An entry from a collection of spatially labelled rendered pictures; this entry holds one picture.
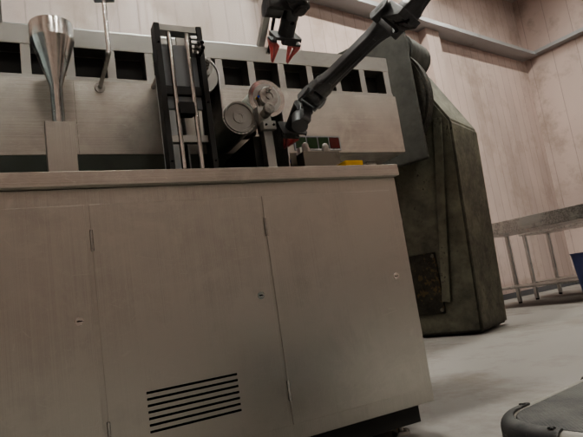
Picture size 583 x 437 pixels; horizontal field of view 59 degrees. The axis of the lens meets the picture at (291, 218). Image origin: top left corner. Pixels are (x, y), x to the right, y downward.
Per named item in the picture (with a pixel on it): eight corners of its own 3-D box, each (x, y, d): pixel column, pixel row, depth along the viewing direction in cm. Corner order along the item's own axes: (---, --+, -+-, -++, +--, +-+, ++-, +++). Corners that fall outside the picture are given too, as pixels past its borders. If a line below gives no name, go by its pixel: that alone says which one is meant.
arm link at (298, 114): (325, 97, 184) (307, 83, 180) (327, 115, 176) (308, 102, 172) (304, 119, 191) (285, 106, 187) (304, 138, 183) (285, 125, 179)
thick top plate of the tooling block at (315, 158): (304, 166, 193) (303, 151, 194) (264, 192, 228) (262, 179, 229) (341, 166, 200) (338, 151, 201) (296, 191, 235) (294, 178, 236)
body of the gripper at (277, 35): (301, 44, 180) (306, 23, 176) (274, 42, 175) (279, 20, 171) (293, 37, 184) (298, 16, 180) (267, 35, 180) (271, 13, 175)
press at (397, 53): (539, 319, 442) (476, 26, 482) (455, 345, 364) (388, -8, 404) (407, 327, 553) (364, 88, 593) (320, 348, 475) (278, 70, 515)
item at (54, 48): (42, 201, 158) (29, 29, 167) (42, 211, 171) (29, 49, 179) (90, 198, 165) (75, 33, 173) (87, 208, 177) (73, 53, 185)
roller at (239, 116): (226, 132, 185) (222, 100, 187) (206, 153, 208) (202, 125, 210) (257, 132, 191) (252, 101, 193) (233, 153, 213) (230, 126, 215)
